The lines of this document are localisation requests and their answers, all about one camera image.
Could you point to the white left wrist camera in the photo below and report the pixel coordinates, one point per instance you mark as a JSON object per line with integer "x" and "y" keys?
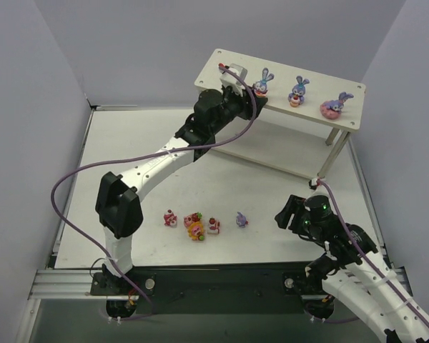
{"x": 232, "y": 78}

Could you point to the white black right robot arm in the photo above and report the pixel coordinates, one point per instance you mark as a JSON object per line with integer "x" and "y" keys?
{"x": 352, "y": 270}

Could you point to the light wooden two-tier shelf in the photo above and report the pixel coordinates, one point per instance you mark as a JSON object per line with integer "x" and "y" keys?
{"x": 296, "y": 140}

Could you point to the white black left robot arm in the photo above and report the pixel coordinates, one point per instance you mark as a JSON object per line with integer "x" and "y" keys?
{"x": 120, "y": 196}

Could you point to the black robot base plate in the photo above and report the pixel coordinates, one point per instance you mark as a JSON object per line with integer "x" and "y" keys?
{"x": 264, "y": 288}

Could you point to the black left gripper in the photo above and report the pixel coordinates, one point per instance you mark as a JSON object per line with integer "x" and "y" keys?
{"x": 247, "y": 105}

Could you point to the pink bear strawberry toy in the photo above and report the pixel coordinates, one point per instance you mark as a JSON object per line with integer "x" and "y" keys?
{"x": 170, "y": 218}

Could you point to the purple bunny on pink donut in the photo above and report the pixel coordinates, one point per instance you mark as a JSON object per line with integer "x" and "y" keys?
{"x": 332, "y": 109}

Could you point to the small purple bunny toy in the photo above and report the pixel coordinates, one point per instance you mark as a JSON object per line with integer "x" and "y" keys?
{"x": 241, "y": 220}

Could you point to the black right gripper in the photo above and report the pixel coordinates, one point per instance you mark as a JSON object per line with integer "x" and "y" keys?
{"x": 293, "y": 214}

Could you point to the purple bunny holding cupcake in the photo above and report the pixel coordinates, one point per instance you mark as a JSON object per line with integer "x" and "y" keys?
{"x": 297, "y": 96}

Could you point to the white strawberry cake slice toy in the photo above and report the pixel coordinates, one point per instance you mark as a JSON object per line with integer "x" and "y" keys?
{"x": 213, "y": 226}

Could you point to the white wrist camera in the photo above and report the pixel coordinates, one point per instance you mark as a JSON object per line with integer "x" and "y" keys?
{"x": 314, "y": 183}
{"x": 232, "y": 78}

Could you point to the pink bear yellow flower toy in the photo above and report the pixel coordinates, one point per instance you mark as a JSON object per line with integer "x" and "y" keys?
{"x": 196, "y": 231}

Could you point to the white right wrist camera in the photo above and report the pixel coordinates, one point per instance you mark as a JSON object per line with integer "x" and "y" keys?
{"x": 314, "y": 183}

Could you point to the pink strawberry cake toy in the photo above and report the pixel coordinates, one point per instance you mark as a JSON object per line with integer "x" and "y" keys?
{"x": 192, "y": 218}

